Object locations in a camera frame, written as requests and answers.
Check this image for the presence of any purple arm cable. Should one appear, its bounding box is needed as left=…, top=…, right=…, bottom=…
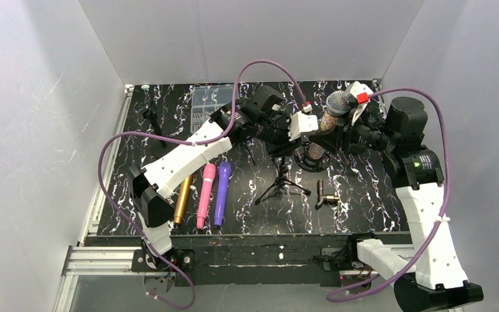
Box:
left=97, top=59, right=313, bottom=311
left=326, top=88, right=450, bottom=303

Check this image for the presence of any gold microphone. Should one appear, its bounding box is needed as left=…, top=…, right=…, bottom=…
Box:
left=173, top=174, right=194, bottom=226

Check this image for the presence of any aluminium rail frame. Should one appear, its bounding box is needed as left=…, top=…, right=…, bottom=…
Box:
left=55, top=244, right=376, bottom=311

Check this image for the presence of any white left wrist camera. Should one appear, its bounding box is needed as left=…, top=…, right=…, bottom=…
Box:
left=288, top=102, right=319, bottom=142

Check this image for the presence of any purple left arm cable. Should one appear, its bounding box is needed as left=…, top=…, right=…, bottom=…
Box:
left=97, top=59, right=313, bottom=311

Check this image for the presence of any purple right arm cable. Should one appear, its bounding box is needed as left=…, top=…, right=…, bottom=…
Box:
left=326, top=88, right=450, bottom=303

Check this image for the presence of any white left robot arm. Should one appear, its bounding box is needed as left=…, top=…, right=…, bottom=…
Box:
left=127, top=86, right=318, bottom=257

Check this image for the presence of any black tripod mic stand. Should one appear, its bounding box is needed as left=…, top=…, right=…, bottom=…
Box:
left=240, top=142, right=256, bottom=166

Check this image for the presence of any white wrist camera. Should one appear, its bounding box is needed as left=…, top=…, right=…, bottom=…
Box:
left=288, top=102, right=319, bottom=142
left=343, top=81, right=373, bottom=125

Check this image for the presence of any glitter silver microphone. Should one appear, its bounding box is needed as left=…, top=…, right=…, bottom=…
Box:
left=307, top=90, right=351, bottom=161

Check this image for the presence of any purple microphone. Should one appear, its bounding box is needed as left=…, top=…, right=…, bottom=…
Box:
left=214, top=161, right=232, bottom=228

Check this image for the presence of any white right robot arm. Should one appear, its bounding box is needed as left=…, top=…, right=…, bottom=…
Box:
left=312, top=92, right=484, bottom=311

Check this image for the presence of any clear plastic parts box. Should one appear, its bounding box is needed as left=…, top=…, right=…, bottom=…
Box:
left=190, top=84, right=234, bottom=134

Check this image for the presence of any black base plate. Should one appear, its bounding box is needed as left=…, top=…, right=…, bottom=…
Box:
left=122, top=233, right=390, bottom=287

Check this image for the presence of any black shock-mount stand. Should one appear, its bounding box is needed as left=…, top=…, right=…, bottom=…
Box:
left=253, top=141, right=331, bottom=205

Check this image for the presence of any pink microphone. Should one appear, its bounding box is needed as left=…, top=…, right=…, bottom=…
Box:
left=196, top=164, right=216, bottom=229

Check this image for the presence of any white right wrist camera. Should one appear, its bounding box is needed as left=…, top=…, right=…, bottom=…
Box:
left=343, top=81, right=373, bottom=125

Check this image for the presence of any black round-base mic stand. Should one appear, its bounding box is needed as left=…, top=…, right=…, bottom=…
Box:
left=142, top=101, right=162, bottom=136

